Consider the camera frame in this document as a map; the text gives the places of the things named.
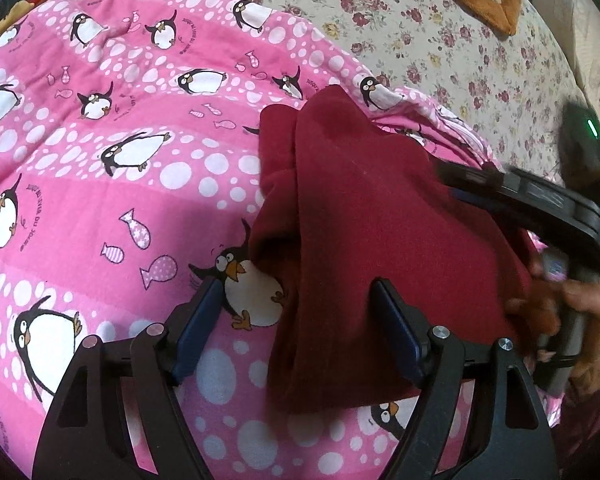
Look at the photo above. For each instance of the person's right forearm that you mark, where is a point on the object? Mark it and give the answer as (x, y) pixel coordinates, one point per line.
(592, 420)

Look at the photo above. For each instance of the pink penguin print blanket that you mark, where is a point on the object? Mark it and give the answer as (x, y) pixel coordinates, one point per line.
(105, 200)

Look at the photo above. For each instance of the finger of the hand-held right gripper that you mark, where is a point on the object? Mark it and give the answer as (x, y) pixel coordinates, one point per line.
(525, 217)
(520, 182)

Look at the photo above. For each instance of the dark red fleece garment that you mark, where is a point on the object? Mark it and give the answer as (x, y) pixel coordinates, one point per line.
(380, 220)

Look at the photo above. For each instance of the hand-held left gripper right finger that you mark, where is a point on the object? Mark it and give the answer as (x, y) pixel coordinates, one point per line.
(398, 331)

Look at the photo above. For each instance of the floral bed sheet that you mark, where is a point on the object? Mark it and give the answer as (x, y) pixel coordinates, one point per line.
(420, 35)

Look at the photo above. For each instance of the yellow cloth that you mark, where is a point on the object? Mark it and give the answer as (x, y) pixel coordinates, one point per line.
(7, 22)

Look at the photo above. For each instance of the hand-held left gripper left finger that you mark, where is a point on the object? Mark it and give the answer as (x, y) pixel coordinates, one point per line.
(197, 331)

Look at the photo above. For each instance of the person's right hand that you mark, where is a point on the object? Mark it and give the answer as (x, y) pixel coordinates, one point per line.
(587, 305)

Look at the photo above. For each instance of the beige cloth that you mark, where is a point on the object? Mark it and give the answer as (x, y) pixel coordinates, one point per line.
(585, 45)

